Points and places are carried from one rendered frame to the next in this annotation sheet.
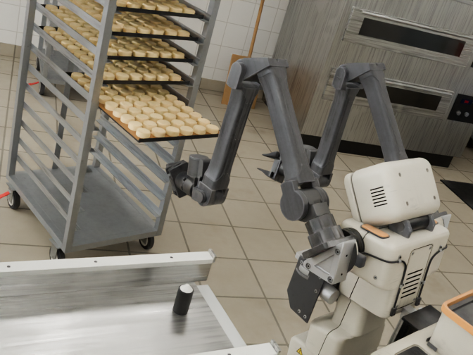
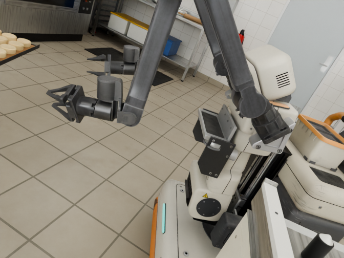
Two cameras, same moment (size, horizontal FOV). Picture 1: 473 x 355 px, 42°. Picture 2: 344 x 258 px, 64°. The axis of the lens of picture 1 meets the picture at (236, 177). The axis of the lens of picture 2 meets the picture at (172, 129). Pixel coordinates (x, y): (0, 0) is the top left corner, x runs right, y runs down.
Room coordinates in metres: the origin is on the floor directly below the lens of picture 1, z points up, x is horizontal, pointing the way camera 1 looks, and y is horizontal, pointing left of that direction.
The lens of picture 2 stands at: (1.03, 0.57, 1.17)
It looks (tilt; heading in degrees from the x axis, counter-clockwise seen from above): 25 degrees down; 306
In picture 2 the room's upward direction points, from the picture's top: 24 degrees clockwise
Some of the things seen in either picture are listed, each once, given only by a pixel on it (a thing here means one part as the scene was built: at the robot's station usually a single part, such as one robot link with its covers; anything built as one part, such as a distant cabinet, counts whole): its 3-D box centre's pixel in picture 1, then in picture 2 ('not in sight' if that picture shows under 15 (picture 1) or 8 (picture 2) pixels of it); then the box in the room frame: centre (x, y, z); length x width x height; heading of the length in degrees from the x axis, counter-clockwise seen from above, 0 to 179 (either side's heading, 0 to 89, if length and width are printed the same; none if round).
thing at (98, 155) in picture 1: (123, 179); not in sight; (2.59, 0.52, 0.24); 0.64 x 0.03 x 0.03; 47
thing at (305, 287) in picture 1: (339, 273); (214, 136); (1.50, -0.36, 0.74); 0.28 x 0.16 x 0.22; 137
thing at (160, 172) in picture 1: (130, 146); not in sight; (2.59, 0.52, 0.42); 0.64 x 0.03 x 0.03; 47
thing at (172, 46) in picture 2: not in sight; (165, 44); (4.37, -2.88, 0.36); 0.46 x 0.38 x 0.26; 115
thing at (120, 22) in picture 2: not in sight; (124, 24); (5.16, -2.54, 0.36); 0.46 x 0.38 x 0.26; 112
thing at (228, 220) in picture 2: not in sight; (212, 209); (1.37, -0.41, 0.43); 0.28 x 0.27 x 0.25; 137
